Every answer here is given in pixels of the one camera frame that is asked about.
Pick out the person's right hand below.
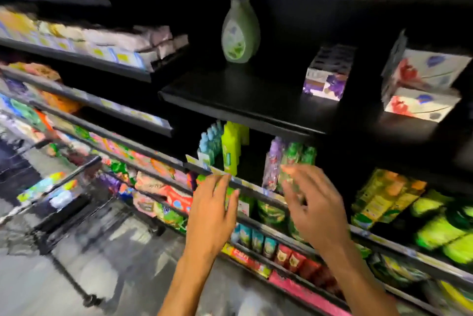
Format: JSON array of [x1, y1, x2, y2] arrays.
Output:
[[281, 164, 352, 254]]

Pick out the person's left hand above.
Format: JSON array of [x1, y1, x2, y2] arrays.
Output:
[[185, 173, 241, 261]]

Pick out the green white box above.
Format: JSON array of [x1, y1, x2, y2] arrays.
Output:
[[236, 194, 257, 217]]

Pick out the pile of white wipe packets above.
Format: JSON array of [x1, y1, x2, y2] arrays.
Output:
[[37, 20, 189, 60]]

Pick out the pale green pump soap bottle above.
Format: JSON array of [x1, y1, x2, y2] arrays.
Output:
[[221, 0, 261, 64]]

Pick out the green lidded wipe tub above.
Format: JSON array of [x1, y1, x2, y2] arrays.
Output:
[[257, 200, 288, 232]]

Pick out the black store shelf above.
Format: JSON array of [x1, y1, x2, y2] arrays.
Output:
[[0, 0, 189, 202], [118, 0, 473, 316]]

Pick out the red snack packet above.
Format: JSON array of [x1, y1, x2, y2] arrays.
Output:
[[164, 185, 195, 215]]

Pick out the yellow red packets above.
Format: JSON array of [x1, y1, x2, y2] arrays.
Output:
[[222, 242, 273, 280]]

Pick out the long pink packet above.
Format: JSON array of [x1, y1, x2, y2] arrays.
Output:
[[268, 268, 352, 316]]

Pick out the row of white red soap boxes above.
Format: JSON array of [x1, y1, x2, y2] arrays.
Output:
[[380, 29, 473, 123]]

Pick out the strip of shelf price tags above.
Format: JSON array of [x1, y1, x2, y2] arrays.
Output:
[[0, 27, 160, 73]]

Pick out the person's right forearm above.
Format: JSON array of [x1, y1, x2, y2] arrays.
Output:
[[325, 242, 400, 316]]

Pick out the black wire shopping cart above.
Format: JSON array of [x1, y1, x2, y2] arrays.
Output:
[[0, 135, 167, 309]]

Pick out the row of purple soap boxes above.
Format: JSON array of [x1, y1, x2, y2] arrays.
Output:
[[303, 44, 357, 102]]

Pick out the person's left forearm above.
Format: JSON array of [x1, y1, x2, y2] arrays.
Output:
[[157, 249, 223, 316]]

